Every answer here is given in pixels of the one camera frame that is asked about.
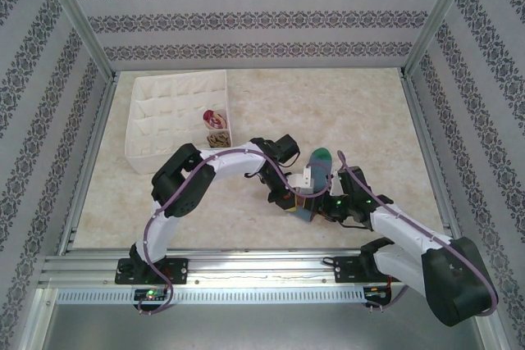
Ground blue sock green toe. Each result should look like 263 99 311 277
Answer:
286 148 333 224

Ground brown argyle sock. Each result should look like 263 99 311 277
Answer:
204 130 231 149

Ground tan sock maroon stripes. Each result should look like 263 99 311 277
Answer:
201 108 228 130

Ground white fabric organizer box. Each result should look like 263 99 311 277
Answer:
124 69 237 175

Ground grey sheet metal tray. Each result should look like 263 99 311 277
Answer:
24 287 500 350

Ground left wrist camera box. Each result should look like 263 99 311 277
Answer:
285 164 316 194

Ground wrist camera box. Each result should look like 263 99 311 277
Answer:
329 169 349 196
285 164 316 194

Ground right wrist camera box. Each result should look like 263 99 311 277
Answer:
329 169 349 196

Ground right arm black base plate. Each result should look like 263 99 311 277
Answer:
334 255 410 284

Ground aluminium mounting rail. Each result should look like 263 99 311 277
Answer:
39 248 487 288

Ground slotted grey cable duct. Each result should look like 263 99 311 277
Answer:
55 286 366 305

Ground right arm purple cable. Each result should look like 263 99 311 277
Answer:
336 150 500 318

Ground right aluminium side rail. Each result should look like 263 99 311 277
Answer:
399 70 468 252

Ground aluminium side rail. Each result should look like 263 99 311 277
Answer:
399 70 468 252
57 70 121 256

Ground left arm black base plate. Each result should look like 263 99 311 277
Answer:
114 257 189 285

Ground left aluminium side rail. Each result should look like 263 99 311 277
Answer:
57 70 121 256

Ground right aluminium frame post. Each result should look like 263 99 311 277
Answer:
403 0 482 80

